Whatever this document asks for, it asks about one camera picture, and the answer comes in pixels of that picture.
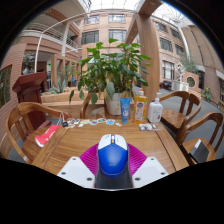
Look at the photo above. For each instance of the yellow liquid bottle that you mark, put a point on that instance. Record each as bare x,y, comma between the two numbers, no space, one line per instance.
139,110

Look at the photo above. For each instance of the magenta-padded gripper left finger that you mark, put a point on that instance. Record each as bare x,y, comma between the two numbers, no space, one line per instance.
75,171

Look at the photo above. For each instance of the black notebook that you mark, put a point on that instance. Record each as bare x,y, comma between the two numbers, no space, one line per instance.
199,151

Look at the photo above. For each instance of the wooden armchair with black notebook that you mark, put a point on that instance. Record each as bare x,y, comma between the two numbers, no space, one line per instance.
213,118

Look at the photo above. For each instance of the empty wooden armchair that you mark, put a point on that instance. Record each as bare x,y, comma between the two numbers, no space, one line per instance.
173,118

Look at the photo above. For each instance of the blue and white computer mouse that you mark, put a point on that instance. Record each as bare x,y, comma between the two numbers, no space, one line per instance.
112,160

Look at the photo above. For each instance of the small white earbuds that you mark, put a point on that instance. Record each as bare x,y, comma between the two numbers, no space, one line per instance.
146,127

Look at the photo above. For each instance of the green plant in white pot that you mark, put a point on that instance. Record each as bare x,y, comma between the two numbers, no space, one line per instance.
113,70

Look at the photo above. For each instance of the wooden armchair with red packet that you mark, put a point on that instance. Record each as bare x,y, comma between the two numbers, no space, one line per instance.
26,108

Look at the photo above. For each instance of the blue squeeze tube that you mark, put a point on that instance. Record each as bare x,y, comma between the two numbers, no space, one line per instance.
125,111

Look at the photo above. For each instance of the white statue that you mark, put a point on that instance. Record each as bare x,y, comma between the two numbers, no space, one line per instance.
180,71

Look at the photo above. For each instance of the wooden armchair behind plant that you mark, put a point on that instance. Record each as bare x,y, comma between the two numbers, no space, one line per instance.
85,106

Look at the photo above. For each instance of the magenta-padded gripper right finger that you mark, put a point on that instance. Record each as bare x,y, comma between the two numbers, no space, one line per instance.
150,171

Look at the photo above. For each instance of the spiky agave plant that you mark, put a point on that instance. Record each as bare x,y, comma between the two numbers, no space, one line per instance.
59,87

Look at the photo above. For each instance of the long wooden planter box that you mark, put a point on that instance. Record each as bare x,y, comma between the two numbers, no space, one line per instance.
63,101

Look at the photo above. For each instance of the small blue printed card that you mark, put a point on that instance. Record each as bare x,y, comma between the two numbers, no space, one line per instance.
110,122

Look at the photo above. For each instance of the yellow-flowered green plant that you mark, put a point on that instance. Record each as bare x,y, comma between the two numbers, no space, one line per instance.
208,95

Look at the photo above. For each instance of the dark red wooden lectern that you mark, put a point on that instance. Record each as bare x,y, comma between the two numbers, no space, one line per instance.
28,91

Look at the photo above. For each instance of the white pump bottle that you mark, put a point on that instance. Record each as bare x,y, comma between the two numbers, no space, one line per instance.
155,112

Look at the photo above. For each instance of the black binder clip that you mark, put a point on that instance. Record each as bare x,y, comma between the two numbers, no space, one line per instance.
65,124

